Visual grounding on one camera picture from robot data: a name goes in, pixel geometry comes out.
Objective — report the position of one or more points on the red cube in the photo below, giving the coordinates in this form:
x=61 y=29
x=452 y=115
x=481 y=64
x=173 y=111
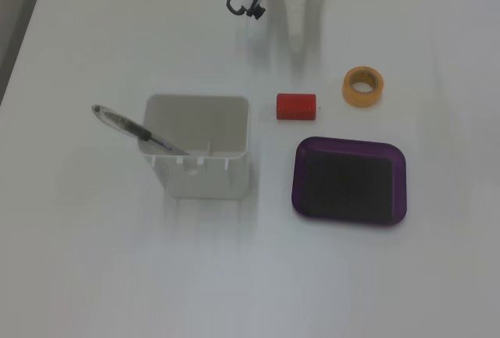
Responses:
x=295 y=106

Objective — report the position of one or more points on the white plastic box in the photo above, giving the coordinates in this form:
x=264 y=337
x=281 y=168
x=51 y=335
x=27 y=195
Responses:
x=203 y=178

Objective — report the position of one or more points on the yellow tape roll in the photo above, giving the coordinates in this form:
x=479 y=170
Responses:
x=353 y=94

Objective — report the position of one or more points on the purple tray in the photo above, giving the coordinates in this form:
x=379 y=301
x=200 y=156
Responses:
x=347 y=182

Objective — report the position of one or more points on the clear ballpoint pen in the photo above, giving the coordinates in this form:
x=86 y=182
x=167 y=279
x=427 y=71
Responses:
x=125 y=122

